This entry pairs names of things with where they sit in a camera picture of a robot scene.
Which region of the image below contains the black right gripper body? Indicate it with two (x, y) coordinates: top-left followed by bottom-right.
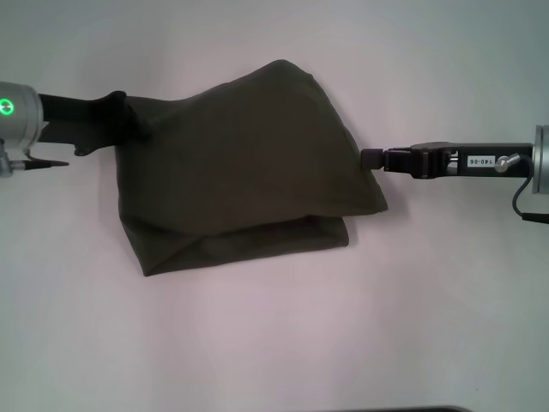
(425, 140), (535, 181)

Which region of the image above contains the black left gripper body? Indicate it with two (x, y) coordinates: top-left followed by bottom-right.
(36, 88), (130, 139)

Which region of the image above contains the dark green t-shirt pink print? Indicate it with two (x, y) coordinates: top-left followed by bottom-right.
(113, 58), (390, 279)

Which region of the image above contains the right gripper cable with plug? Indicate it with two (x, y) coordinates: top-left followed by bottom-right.
(492, 153), (549, 225)

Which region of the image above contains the gripper cable with plug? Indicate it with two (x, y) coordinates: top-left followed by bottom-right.
(0, 154), (70, 172)
(492, 153), (549, 225)

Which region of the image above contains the left gripper cable with plug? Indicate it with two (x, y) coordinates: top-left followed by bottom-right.
(0, 154), (70, 172)

